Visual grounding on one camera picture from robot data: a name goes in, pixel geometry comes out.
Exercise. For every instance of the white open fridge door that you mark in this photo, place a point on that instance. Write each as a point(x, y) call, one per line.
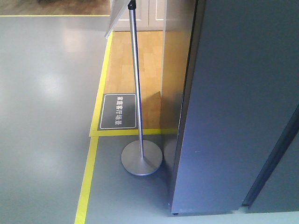
point(238, 100)

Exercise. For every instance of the dark floor label sign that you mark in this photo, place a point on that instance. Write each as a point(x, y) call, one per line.
point(118, 112)

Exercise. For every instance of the grey tilted sign stand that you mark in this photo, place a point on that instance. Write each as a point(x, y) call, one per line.
point(141, 157)

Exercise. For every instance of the white double door wardrobe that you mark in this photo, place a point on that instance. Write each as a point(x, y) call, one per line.
point(149, 15)

